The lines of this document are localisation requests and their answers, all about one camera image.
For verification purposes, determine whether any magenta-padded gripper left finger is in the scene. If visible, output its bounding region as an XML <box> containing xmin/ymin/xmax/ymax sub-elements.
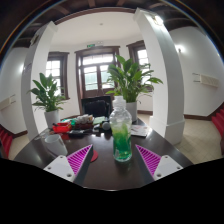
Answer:
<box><xmin>43</xmin><ymin>143</ymin><xmax>95</xmax><ymax>187</ymax></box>

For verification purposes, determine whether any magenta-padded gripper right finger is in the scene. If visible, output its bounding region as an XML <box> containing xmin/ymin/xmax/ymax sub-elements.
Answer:
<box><xmin>134</xmin><ymin>143</ymin><xmax>184</xmax><ymax>188</ymax></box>

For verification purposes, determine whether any clear bottle with green drink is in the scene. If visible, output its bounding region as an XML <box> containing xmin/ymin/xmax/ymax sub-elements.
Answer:
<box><xmin>109</xmin><ymin>95</ymin><xmax>133</xmax><ymax>163</ymax></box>

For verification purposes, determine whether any white cup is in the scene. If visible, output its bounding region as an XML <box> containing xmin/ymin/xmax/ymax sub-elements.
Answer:
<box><xmin>44</xmin><ymin>133</ymin><xmax>69</xmax><ymax>158</ymax></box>

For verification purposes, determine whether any flat black device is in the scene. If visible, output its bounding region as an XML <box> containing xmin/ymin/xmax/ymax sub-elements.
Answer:
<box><xmin>68</xmin><ymin>129</ymin><xmax>86</xmax><ymax>138</ymax></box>

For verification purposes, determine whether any red box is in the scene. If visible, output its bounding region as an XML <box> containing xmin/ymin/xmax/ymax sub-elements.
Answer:
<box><xmin>52</xmin><ymin>121</ymin><xmax>73</xmax><ymax>134</ymax></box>

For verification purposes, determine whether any white printed booklet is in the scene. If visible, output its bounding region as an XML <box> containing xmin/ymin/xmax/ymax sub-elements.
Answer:
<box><xmin>130</xmin><ymin>124</ymin><xmax>150</xmax><ymax>138</ymax></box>

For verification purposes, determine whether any box of small jars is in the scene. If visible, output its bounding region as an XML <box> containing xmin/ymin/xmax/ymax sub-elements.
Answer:
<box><xmin>74</xmin><ymin>114</ymin><xmax>95</xmax><ymax>130</ymax></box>

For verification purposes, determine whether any grey ball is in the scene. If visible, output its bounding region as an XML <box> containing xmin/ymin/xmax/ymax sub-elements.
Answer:
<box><xmin>101</xmin><ymin>121</ymin><xmax>112</xmax><ymax>131</ymax></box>

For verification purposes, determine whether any bushy potted plant, white pot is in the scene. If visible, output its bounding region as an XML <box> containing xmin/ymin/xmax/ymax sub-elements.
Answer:
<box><xmin>28</xmin><ymin>72</ymin><xmax>68</xmax><ymax>129</ymax></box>

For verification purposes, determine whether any black chair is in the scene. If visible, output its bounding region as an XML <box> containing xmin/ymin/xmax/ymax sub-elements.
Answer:
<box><xmin>80</xmin><ymin>95</ymin><xmax>113</xmax><ymax>118</ymax></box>

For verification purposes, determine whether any tall potted plant, white pot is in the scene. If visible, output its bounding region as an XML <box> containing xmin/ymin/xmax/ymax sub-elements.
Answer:
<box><xmin>105</xmin><ymin>54</ymin><xmax>164</xmax><ymax>123</ymax></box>

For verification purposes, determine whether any dark wooden glazed door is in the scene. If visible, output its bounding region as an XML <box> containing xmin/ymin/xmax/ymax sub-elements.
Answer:
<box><xmin>74</xmin><ymin>45</ymin><xmax>121</xmax><ymax>101</ymax></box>

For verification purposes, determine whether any dark-framed window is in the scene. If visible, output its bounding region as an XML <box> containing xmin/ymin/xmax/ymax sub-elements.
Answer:
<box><xmin>46</xmin><ymin>51</ymin><xmax>70</xmax><ymax>100</ymax></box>
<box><xmin>126</xmin><ymin>40</ymin><xmax>154</xmax><ymax>93</ymax></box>

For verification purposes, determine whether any green exit sign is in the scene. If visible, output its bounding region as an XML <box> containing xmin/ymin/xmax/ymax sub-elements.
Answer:
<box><xmin>85</xmin><ymin>41</ymin><xmax>104</xmax><ymax>48</ymax></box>

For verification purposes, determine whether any white wall radiator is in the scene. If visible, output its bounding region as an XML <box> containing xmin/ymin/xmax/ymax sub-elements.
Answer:
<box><xmin>0</xmin><ymin>94</ymin><xmax>17</xmax><ymax>111</ymax></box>
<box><xmin>193</xmin><ymin>72</ymin><xmax>221</xmax><ymax>88</ymax></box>

